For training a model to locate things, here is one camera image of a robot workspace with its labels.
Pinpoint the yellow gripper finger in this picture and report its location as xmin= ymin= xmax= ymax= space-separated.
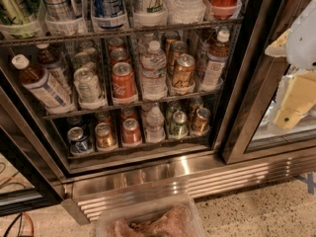
xmin=274 ymin=71 xmax=316 ymax=129
xmin=265 ymin=29 xmax=290 ymax=57

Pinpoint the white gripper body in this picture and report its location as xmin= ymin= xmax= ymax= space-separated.
xmin=269 ymin=67 xmax=316 ymax=131

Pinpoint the clear water bottle bottom shelf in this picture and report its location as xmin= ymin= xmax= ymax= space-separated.
xmin=145 ymin=106 xmax=165 ymax=143

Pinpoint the clear water bottle shelf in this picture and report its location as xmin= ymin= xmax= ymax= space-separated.
xmin=145 ymin=106 xmax=165 ymax=143
xmin=140 ymin=40 xmax=167 ymax=101
xmin=164 ymin=0 xmax=206 ymax=25

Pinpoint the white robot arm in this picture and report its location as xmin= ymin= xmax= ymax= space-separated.
xmin=265 ymin=0 xmax=316 ymax=134

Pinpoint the tea bottle white cap right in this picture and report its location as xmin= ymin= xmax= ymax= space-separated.
xmin=199 ymin=27 xmax=230 ymax=92

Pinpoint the tea bottle white cap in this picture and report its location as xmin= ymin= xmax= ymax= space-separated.
xmin=199 ymin=27 xmax=230 ymax=92
xmin=12 ymin=54 xmax=75 ymax=115

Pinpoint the glass fridge door right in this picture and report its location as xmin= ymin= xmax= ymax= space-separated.
xmin=222 ymin=0 xmax=316 ymax=164

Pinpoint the clear water bottle top shelf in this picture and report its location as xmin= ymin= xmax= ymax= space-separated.
xmin=164 ymin=0 xmax=206 ymax=25

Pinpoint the clear water bottle middle shelf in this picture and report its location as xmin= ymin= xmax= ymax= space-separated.
xmin=140 ymin=40 xmax=167 ymax=101

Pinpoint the stainless steel fridge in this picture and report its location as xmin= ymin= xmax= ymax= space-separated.
xmin=0 ymin=0 xmax=316 ymax=224

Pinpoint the blue can top shelf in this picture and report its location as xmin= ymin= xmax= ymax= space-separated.
xmin=91 ymin=0 xmax=127 ymax=32

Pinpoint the tea bottle white cap left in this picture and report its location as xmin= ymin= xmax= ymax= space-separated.
xmin=12 ymin=54 xmax=75 ymax=115

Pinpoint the green bottle top shelf left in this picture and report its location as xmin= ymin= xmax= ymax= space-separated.
xmin=0 ymin=0 xmax=44 ymax=40

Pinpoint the gold soda can middle front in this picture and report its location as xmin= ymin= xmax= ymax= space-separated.
xmin=168 ymin=54 xmax=196 ymax=96

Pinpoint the gold soda can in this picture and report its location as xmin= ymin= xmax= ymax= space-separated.
xmin=167 ymin=40 xmax=188 ymax=75
xmin=95 ymin=122 xmax=118 ymax=151
xmin=191 ymin=108 xmax=210 ymax=134
xmin=168 ymin=54 xmax=196 ymax=96

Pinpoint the gold soda can bottom right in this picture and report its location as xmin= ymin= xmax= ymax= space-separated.
xmin=191 ymin=108 xmax=210 ymax=134

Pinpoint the green soda can bottom front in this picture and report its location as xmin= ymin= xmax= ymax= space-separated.
xmin=169 ymin=111 xmax=188 ymax=138

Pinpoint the red coca-cola can middle front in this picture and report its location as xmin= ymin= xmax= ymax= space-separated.
xmin=112 ymin=62 xmax=138 ymax=105

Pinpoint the red coca-cola can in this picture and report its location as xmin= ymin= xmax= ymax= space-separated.
xmin=110 ymin=48 xmax=130 ymax=66
xmin=112 ymin=62 xmax=138 ymax=105

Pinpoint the red soda can bottom front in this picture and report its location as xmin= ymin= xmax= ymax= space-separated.
xmin=122 ymin=118 xmax=142 ymax=147

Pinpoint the clear plastic food container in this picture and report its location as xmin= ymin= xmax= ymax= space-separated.
xmin=96 ymin=194 xmax=205 ymax=237

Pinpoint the gold soda can bottom left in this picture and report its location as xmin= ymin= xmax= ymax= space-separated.
xmin=95 ymin=122 xmax=118 ymax=151

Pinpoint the silver can middle front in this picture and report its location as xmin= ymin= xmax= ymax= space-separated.
xmin=74 ymin=67 xmax=108 ymax=110

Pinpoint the blue soda can bottom front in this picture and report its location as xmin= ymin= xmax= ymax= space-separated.
xmin=67 ymin=126 xmax=94 ymax=155

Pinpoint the red cable on floor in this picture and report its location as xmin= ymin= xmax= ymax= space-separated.
xmin=2 ymin=211 xmax=36 ymax=237

